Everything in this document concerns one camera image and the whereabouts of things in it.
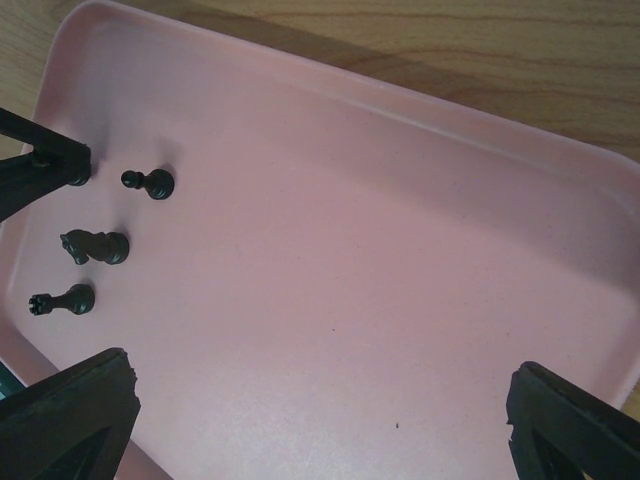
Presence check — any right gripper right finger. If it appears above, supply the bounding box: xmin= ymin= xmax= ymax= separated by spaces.
xmin=506 ymin=361 xmax=639 ymax=479

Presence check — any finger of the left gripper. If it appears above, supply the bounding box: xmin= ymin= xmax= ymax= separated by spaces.
xmin=1 ymin=109 xmax=92 ymax=221

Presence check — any pink tray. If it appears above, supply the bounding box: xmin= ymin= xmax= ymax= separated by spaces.
xmin=1 ymin=1 xmax=639 ymax=479

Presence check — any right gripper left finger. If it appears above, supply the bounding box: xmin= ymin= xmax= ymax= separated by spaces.
xmin=1 ymin=347 xmax=141 ymax=479

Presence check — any black chess piece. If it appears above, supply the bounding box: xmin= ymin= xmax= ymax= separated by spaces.
xmin=121 ymin=169 xmax=175 ymax=200
xmin=29 ymin=283 xmax=96 ymax=316
xmin=60 ymin=229 xmax=130 ymax=265

